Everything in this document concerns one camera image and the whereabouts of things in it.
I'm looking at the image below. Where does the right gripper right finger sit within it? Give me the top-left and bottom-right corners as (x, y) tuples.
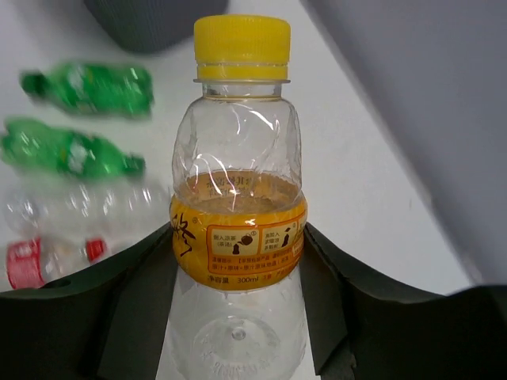
(299, 225), (506, 379)

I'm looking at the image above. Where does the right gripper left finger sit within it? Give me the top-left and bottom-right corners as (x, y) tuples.
(1, 225), (177, 379)

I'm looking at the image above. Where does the clear bottle yellow label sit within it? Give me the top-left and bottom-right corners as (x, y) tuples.
(169, 14), (307, 379)

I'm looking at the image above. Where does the green bottle bin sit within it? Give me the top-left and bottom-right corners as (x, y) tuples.
(19, 61), (154, 119)

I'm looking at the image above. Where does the grey bin with beige rim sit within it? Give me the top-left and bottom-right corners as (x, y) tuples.
(84, 0), (229, 55)

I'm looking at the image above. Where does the clear bottle red label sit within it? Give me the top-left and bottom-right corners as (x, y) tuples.
(1, 235), (109, 291)

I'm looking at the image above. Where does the clear bottle with white cap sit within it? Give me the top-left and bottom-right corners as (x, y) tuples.
(3, 179), (170, 238)

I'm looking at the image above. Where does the green bottle with green cap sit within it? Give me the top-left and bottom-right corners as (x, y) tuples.
(1, 117), (146, 180)

